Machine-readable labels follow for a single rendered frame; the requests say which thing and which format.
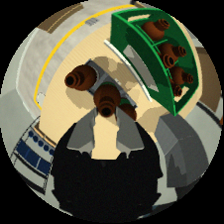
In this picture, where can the green plastic crate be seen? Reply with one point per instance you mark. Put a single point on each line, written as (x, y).
(141, 53)

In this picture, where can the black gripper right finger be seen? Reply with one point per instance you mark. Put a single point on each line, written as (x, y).
(133, 139)

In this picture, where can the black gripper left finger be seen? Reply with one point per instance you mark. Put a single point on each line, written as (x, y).
(77, 139)

